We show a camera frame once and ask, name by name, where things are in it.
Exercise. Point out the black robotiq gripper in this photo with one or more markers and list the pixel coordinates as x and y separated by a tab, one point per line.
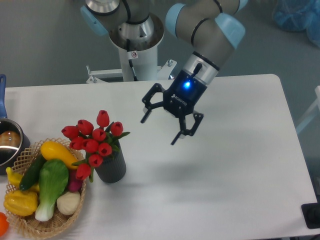
183	98

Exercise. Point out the red tulip bouquet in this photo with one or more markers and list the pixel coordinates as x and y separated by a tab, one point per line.
96	142

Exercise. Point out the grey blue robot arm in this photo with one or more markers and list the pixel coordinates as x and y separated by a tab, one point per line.
208	25

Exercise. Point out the dark grey ribbed vase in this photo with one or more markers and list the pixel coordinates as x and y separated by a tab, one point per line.
112	169

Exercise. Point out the red radish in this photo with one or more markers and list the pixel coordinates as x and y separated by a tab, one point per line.
74	184

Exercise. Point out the yellow squash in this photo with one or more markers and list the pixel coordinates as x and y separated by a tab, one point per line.
52	150

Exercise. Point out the green bok choy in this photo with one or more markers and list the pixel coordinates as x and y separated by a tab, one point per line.
53	179

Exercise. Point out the blue plastic bag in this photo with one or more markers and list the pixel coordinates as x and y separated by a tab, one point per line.
299	16

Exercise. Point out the white garlic bulb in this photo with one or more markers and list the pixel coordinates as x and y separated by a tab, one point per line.
68	203

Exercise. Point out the green cucumber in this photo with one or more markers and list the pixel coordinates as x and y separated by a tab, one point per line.
31	176

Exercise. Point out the woven wicker basket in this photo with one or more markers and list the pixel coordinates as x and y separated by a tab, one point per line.
28	226

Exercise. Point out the black device at table edge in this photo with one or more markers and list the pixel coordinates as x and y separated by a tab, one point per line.
311	214

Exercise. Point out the small yellow gourd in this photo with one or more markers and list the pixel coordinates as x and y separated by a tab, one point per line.
15	178

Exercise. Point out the yellow bell pepper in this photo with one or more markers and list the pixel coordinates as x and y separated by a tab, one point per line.
21	203

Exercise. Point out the orange bell pepper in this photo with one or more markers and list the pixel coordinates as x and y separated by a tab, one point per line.
4	224

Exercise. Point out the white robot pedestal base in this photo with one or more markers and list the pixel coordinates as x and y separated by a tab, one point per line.
137	46

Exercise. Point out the white frame at right edge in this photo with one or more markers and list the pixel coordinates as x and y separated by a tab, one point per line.
312	111

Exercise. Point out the grey pot blue handle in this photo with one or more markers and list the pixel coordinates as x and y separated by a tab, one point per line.
13	140

